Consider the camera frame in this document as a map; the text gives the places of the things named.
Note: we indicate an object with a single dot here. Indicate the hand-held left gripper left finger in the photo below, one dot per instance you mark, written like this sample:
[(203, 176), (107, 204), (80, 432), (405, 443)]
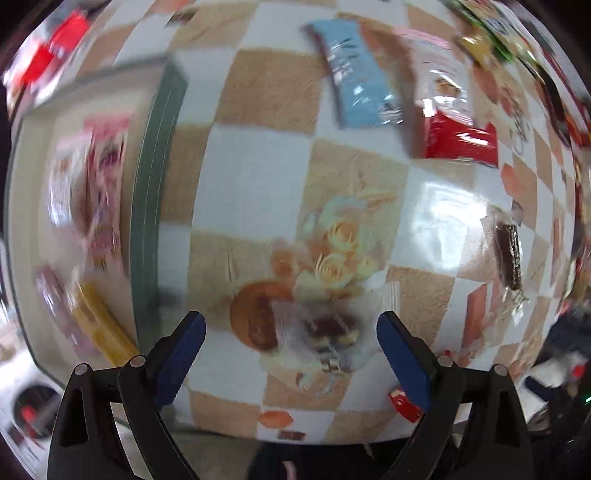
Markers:
[(182, 364)]

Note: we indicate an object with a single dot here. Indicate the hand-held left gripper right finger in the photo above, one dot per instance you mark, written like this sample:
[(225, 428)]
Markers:
[(406, 364)]

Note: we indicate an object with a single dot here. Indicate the clear chocolate snack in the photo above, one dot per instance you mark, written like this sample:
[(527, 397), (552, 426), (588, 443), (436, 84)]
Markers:
[(323, 327)]

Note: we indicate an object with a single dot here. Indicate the green-rimmed storage box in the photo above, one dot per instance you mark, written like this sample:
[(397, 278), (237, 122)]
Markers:
[(147, 207)]

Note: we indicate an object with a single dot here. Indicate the small red snack packet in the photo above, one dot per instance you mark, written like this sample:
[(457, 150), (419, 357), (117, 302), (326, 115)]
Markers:
[(406, 405)]

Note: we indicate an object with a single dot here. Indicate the yellow snack packet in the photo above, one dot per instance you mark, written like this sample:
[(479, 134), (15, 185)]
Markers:
[(101, 323)]

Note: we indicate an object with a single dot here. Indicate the dark brown wrapped snack bar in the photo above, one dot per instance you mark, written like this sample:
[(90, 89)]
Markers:
[(510, 258)]

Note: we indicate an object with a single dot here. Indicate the dark round object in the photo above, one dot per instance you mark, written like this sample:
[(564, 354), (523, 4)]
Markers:
[(37, 410)]

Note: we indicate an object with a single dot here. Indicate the pink printed snack packet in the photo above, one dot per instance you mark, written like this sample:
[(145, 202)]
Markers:
[(108, 184)]

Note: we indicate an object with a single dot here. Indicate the checkered printed tablecloth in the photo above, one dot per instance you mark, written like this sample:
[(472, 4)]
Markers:
[(240, 161)]

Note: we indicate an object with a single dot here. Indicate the row of assorted snack packets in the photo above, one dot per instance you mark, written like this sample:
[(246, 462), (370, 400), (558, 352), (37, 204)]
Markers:
[(521, 55)]

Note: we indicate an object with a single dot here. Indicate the blue snack packet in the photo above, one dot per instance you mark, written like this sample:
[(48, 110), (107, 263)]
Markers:
[(355, 78)]

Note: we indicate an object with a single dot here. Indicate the red box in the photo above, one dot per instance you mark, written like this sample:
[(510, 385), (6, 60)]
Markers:
[(46, 50)]

